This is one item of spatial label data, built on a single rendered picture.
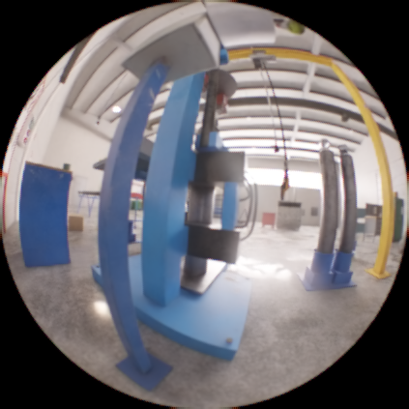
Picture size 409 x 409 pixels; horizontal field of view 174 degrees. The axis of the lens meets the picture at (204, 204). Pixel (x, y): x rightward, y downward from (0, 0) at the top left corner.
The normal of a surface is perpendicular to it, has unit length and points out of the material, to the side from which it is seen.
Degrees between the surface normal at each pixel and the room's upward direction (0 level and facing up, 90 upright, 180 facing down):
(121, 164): 90
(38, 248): 90
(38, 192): 90
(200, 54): 180
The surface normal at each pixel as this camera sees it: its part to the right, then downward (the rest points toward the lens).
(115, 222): 0.92, 0.07
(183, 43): -0.10, 0.99
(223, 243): -0.38, -0.07
